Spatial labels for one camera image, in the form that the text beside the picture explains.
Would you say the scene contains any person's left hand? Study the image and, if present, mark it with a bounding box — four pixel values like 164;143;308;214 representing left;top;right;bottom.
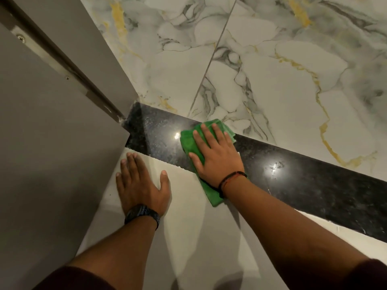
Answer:
116;152;172;217

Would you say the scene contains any person's right hand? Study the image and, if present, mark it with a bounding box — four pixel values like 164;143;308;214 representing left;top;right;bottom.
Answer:
188;123;246;189

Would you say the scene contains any green cleaning cloth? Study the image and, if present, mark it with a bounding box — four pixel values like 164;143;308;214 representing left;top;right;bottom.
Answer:
180;119;237;208

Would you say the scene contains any person's right forearm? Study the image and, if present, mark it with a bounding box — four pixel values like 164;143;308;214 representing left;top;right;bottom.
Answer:
222;176;374;290

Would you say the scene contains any person's left forearm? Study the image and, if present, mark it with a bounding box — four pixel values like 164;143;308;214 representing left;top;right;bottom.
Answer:
67;215;158;290

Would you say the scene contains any black wristwatch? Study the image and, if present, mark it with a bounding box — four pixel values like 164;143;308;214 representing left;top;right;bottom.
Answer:
124;204;161;231

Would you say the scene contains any grey door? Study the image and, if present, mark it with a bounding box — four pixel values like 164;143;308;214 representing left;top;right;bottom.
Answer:
0;22;131;290

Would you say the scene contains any dark maroon left sleeve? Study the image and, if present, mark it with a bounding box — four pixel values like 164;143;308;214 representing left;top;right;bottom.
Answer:
32;266;117;290

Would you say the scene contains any dark maroon sleeve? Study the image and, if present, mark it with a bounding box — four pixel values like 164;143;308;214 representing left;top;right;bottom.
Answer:
272;259;387;290
32;266;117;290

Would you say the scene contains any metal door hinge strip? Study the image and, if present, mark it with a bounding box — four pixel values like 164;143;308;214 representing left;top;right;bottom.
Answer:
10;25;126;123

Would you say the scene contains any dark maroon right sleeve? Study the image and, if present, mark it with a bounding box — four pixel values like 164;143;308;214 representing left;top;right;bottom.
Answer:
272;259;387;290

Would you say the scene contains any black and red thread bracelet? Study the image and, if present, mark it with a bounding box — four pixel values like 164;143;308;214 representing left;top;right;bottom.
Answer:
218;171;248;199

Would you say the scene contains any grey door frame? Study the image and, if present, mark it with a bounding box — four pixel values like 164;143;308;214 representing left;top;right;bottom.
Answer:
8;0;139;119

